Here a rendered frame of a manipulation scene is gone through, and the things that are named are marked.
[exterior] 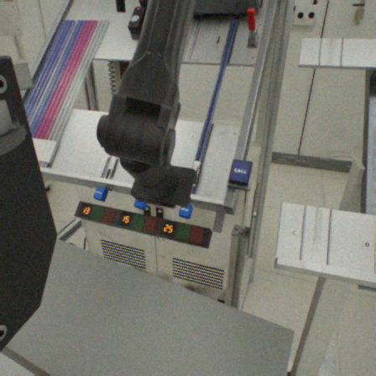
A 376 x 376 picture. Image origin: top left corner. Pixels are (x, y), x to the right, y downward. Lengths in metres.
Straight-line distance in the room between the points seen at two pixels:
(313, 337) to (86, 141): 0.82
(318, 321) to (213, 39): 0.81
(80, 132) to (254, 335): 0.64
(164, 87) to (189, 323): 0.40
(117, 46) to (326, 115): 1.90
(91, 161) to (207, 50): 0.43
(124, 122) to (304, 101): 2.28
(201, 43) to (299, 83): 1.69
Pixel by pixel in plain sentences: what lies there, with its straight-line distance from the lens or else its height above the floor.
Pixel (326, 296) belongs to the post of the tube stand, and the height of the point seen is 0.46.
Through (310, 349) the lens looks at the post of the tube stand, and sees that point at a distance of 1.03.
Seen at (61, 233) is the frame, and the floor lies 0.32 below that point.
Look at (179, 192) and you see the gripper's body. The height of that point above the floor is 0.82.
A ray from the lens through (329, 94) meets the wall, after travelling 2.55.
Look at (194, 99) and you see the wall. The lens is 2.69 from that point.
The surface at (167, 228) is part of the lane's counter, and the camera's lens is 0.67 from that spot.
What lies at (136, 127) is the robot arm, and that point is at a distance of 0.33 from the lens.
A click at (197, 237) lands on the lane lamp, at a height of 0.66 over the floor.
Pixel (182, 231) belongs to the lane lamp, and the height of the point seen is 0.66.
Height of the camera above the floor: 1.06
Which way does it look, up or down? 29 degrees down
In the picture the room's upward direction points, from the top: straight up
